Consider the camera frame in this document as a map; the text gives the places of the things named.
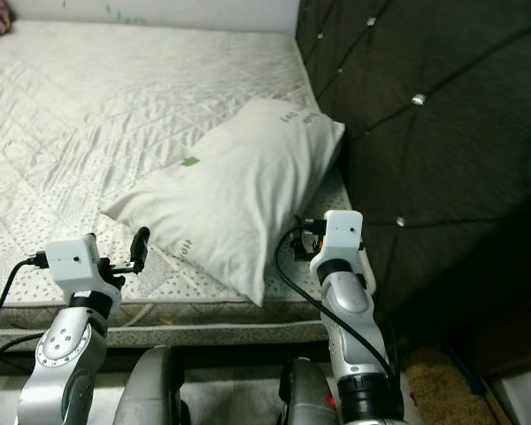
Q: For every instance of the grey robot leg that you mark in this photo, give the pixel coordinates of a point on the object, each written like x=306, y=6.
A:
x=305, y=398
x=152, y=390

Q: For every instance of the grey bed base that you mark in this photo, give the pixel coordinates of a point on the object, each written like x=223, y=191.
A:
x=212, y=339

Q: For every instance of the grey right robot leg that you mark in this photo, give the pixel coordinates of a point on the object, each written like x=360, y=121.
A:
x=305, y=398

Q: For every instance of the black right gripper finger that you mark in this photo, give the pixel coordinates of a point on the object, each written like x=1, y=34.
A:
x=301, y=225

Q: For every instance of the black tufted headboard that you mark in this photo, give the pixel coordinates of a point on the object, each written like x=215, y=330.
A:
x=442, y=150

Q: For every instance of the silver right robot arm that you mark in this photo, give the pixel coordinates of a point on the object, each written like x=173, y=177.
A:
x=358, y=336

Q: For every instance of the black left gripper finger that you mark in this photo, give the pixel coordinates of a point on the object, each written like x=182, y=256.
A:
x=140, y=248

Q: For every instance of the grey quilted mattress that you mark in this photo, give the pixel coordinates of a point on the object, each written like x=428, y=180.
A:
x=88, y=133

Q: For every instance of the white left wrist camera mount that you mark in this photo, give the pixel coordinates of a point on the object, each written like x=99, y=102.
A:
x=75, y=264

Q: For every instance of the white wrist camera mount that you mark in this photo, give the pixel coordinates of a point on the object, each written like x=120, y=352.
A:
x=75, y=264
x=341, y=237

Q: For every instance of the white pillow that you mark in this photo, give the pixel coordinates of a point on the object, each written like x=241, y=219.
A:
x=239, y=190

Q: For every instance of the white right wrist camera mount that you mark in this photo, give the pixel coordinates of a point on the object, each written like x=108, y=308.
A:
x=341, y=237

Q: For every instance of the grey left robot leg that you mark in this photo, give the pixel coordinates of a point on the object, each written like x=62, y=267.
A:
x=152, y=390

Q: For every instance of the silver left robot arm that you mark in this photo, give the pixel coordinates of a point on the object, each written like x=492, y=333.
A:
x=62, y=354

